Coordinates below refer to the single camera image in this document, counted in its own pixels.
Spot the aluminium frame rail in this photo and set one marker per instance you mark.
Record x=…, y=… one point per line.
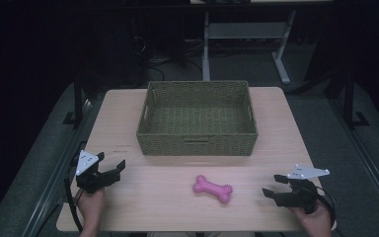
x=57, y=171
x=365, y=151

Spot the black metal stand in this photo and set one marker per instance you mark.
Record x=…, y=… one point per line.
x=78, y=102
x=349, y=102

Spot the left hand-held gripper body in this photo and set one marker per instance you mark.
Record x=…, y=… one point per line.
x=92, y=179

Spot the green woven basket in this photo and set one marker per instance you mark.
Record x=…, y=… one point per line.
x=197, y=121

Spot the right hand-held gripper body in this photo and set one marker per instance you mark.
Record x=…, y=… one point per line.
x=301, y=194

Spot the white metal desk frame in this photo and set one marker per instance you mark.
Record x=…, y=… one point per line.
x=245, y=30

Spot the pink bone-shaped dog toy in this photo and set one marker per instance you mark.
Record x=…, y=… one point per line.
x=212, y=188

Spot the person's left hand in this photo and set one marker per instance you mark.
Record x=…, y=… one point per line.
x=91, y=205

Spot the person's right hand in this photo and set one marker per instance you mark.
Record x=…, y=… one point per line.
x=317, y=222

